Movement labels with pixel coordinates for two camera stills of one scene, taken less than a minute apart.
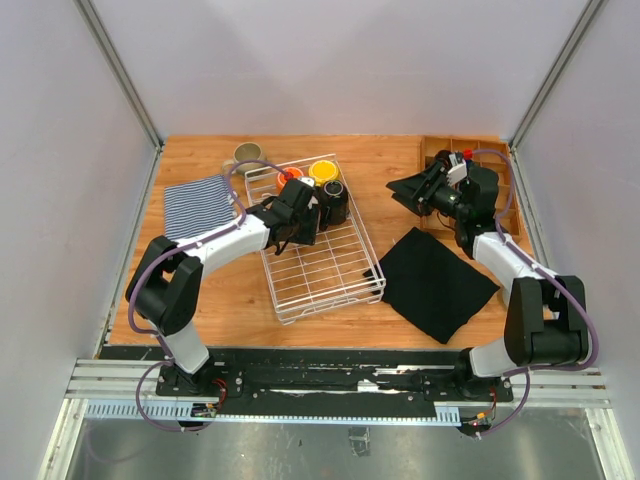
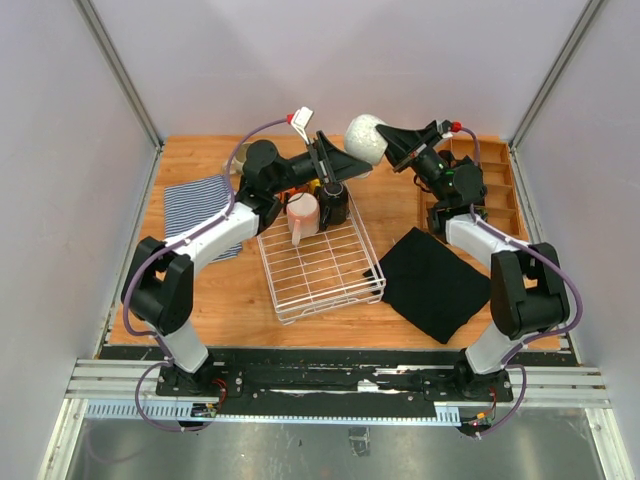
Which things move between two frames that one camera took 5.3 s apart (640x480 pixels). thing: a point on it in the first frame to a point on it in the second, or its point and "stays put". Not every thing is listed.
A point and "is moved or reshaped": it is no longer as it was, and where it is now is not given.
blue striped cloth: x=192 y=207 stays put
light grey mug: x=508 y=286 is moved or reshaped
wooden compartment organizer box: x=483 y=151 stays put
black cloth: x=431 y=284 stays put
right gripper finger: x=419 y=185 to x=402 y=145
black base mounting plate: x=332 y=383 stays put
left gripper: x=309 y=234 to x=335 y=164
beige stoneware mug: x=244 y=151 stays put
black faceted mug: x=333 y=203 stays put
